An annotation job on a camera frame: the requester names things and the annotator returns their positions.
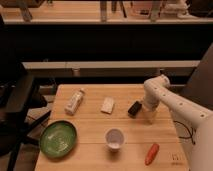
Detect black eraser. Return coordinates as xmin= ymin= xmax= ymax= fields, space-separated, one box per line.
xmin=128 ymin=101 xmax=142 ymax=117

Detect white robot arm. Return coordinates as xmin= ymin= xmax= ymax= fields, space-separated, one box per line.
xmin=143 ymin=75 xmax=213 ymax=171

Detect white sponge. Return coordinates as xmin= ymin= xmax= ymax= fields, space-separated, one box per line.
xmin=101 ymin=97 xmax=115 ymax=114

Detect orange carrot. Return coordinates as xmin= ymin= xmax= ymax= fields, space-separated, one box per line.
xmin=145 ymin=143 xmax=159 ymax=165

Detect white cup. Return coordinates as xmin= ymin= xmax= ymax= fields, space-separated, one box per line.
xmin=105 ymin=129 xmax=124 ymax=152

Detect grey chair back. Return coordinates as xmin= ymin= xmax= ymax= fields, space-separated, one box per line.
xmin=182 ymin=43 xmax=213 ymax=110

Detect white plastic bottle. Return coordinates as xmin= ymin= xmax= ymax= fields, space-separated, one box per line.
xmin=64 ymin=88 xmax=85 ymax=115

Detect green plate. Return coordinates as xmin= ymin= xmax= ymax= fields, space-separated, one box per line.
xmin=39 ymin=120 xmax=77 ymax=159

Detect black office chair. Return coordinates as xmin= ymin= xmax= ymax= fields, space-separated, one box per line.
xmin=0 ymin=60 xmax=50 ymax=171

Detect black cable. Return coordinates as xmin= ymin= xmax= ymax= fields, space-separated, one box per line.
xmin=173 ymin=119 xmax=197 ymax=146

